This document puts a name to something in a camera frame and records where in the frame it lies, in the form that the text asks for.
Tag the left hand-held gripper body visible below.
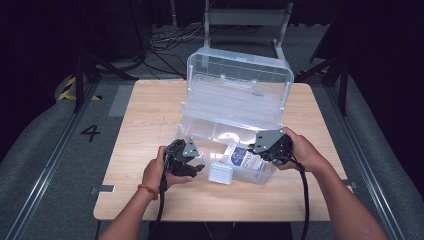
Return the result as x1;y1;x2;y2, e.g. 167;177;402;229
165;136;201;177

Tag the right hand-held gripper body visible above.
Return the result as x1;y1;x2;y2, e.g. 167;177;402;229
254;128;295;161

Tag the white and blue packet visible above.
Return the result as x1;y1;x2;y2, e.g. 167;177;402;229
221;142;268;172

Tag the clear plastic tiered storage box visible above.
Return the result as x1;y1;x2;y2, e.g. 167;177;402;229
174;46;295;186

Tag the person's left hand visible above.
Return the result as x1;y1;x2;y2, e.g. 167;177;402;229
142;145;194;194

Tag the person's right hand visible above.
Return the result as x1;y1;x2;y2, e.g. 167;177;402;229
276;126;331;173

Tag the grey floor patch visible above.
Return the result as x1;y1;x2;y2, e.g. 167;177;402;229
107;84;135;118

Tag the black tripod stand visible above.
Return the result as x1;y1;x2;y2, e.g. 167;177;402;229
293;55;350;117
73;51;140;114

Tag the yellow and black floor tape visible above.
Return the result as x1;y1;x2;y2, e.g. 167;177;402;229
57;76;103;102

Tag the grey metal stand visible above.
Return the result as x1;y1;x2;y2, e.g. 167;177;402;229
201;0;294;62

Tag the grey metal pole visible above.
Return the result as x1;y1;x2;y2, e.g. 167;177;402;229
169;0;178;28

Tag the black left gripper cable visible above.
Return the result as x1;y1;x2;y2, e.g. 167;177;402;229
146;171;168;240

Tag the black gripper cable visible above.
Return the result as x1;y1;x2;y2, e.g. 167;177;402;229
146;171;168;240
283;155;311;240

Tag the red and yellow bracelet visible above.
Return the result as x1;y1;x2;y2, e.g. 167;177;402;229
137;183;160;201

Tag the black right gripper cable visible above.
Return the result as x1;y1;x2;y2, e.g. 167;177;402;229
283;155;311;240

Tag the grey metal floor rail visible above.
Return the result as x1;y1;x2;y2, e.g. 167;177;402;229
327;85;405;240
2;83;98;240

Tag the tangle of black floor cables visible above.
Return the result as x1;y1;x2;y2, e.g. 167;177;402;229
145;23;205;80

